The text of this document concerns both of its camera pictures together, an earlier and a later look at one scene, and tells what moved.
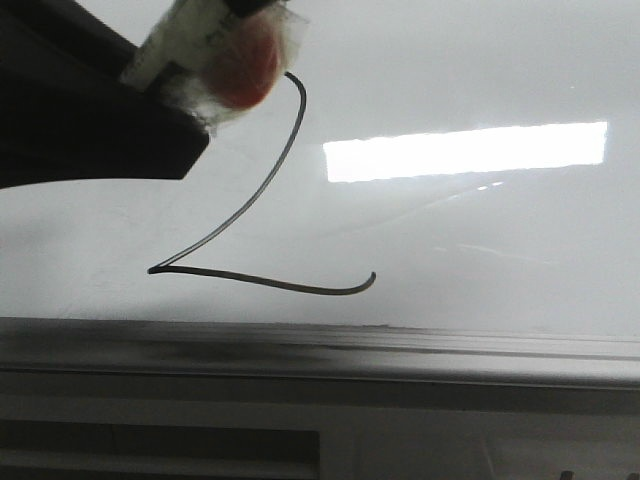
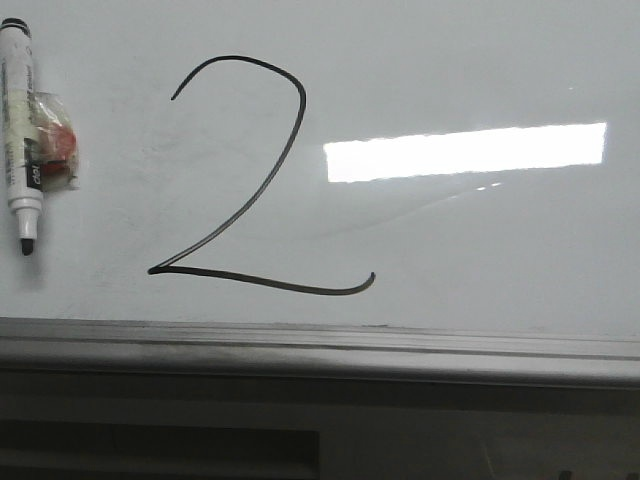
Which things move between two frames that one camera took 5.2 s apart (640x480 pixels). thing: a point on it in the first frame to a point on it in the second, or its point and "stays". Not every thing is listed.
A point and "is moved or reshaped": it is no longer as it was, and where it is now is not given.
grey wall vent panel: x=319 y=439 stays
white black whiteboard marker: x=216 y=59 is moved or reshaped
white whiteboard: x=442 y=194 stays
